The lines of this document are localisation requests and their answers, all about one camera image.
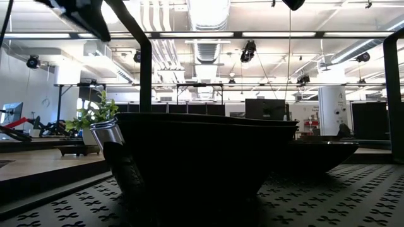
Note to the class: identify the white round column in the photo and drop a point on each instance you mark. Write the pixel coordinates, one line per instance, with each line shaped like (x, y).
(331, 107)

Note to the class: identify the black ceiling spotlight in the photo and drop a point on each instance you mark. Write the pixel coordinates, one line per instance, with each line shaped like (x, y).
(303, 79)
(232, 82)
(138, 57)
(248, 50)
(363, 57)
(33, 61)

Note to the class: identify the red shelf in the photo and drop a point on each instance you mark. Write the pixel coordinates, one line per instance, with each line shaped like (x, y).
(311, 123)

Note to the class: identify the black perforated metal tray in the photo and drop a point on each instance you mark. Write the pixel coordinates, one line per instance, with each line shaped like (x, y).
(331, 195)

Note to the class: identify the black partition row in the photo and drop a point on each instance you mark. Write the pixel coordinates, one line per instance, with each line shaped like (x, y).
(189, 108)

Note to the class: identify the computer monitor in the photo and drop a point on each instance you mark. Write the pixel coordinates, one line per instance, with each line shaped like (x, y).
(12, 110)

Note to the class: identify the black rig frame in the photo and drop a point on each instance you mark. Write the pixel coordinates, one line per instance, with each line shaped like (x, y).
(31, 145)

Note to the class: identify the green artificial plant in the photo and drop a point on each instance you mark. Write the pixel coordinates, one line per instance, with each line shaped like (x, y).
(101, 110)

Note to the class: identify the white cup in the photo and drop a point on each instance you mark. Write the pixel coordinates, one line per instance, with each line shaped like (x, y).
(35, 133)

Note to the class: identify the silver ventilation duct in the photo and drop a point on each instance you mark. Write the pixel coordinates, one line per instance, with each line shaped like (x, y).
(206, 52)

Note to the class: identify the black partition panel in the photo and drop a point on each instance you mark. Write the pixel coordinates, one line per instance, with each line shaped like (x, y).
(369, 119)

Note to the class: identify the large black screen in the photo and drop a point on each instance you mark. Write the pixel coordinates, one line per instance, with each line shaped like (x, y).
(265, 108)

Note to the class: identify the black tabletop equipment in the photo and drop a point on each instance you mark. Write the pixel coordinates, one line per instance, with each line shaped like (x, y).
(50, 127)

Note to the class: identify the black office chair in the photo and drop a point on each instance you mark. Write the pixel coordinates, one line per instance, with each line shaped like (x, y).
(344, 130)

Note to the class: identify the red bar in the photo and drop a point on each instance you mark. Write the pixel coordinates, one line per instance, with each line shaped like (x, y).
(15, 123)

